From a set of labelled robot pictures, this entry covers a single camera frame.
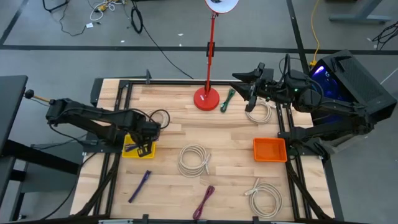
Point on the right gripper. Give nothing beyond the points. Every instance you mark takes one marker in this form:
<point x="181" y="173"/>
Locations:
<point x="266" y="84"/>

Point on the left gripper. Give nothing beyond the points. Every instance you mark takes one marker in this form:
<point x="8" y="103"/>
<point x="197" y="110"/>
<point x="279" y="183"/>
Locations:
<point x="144" y="130"/>

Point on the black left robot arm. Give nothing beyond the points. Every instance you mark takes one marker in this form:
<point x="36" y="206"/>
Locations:
<point x="93" y="115"/>

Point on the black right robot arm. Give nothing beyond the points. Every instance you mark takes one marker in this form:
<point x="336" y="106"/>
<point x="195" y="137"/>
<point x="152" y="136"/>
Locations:
<point x="335" y="107"/>

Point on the yellow plastic basket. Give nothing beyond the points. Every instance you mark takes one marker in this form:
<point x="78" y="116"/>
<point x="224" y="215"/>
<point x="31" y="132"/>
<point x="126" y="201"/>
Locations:
<point x="127" y="140"/>

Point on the red lamp stand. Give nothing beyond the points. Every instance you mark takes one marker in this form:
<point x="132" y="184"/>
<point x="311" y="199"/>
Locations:
<point x="206" y="99"/>

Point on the orange plastic basket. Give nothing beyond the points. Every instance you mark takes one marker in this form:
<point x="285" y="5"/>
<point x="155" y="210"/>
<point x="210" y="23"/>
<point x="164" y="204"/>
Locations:
<point x="270" y="150"/>

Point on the black computer tower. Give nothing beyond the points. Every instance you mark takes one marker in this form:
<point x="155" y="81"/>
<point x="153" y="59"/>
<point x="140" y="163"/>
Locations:
<point x="357" y="77"/>

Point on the grey desk foot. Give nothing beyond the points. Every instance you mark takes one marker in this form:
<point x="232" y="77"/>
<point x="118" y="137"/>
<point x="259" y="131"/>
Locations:
<point x="357" y="17"/>

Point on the black knob on yellow rod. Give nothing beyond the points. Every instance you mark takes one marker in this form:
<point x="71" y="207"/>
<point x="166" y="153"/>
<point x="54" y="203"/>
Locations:
<point x="29" y="94"/>

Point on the desk with dark top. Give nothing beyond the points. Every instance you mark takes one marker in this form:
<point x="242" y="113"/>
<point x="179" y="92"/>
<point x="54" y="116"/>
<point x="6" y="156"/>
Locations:
<point x="11" y="102"/>

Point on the black aluminium table frame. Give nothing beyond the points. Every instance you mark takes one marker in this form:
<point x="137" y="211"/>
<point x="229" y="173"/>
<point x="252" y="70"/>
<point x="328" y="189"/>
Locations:
<point x="174" y="82"/>

